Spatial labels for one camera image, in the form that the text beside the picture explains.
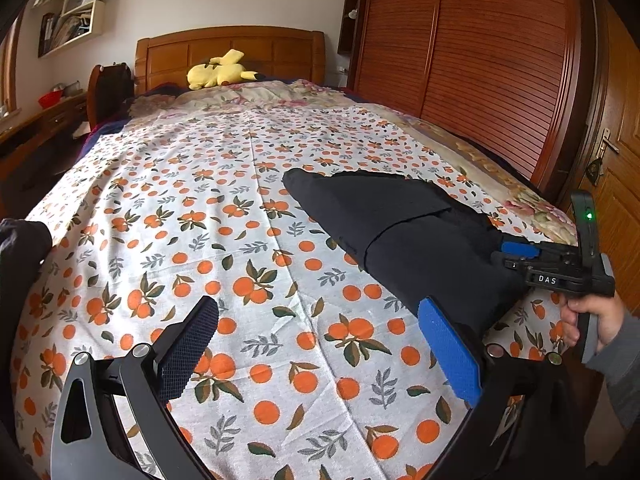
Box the wooden open shelf unit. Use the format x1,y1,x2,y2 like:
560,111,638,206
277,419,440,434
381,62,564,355
337,0,367,57

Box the floral quilt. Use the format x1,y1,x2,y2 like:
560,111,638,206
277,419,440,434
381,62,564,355
127,79,577,241

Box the person's right forearm grey sleeve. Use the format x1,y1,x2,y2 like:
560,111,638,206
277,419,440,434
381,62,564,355
582,305,640,432

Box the white wall shelf with books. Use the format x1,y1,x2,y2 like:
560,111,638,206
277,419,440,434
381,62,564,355
29,0,117,59

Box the wooden slatted wardrobe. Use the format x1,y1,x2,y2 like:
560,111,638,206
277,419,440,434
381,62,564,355
347,0,597,207

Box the yellow plush toy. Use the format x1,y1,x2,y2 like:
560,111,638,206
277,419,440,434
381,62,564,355
186,49,261,91

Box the orange print bed sheet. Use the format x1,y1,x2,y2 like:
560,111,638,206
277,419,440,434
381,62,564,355
10,102,576,480

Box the wooden headboard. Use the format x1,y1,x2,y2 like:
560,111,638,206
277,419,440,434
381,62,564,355
134,26,327,97

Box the dark blue blanket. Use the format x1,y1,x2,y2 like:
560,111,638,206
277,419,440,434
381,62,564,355
82,119,132,150

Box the chair with black bag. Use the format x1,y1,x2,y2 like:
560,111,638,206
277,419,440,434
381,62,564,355
87,62,136,129

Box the wooden door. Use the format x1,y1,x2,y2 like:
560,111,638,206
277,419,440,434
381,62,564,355
570,0,640,321

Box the dark garment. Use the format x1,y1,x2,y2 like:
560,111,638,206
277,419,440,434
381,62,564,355
0,217,54,288

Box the brass door handle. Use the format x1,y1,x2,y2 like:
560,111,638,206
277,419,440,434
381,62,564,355
599,129,621,157

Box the window with wooden frame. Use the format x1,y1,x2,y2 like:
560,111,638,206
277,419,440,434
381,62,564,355
0,10,25,117

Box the black coat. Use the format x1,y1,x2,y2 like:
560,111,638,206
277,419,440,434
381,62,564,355
282,169,504,347

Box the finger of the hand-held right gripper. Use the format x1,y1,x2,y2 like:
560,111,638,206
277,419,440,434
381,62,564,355
500,241,582,262
491,252,532,276

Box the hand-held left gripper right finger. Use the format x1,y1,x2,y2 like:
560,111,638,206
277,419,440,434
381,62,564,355
418,297,601,480

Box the wooden desk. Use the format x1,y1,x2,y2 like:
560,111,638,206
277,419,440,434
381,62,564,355
0,91,94,211

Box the person's right hand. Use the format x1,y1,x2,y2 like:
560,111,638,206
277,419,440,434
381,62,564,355
560,290,627,350

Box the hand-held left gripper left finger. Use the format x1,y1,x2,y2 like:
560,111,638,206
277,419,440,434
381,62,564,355
50,296,220,480

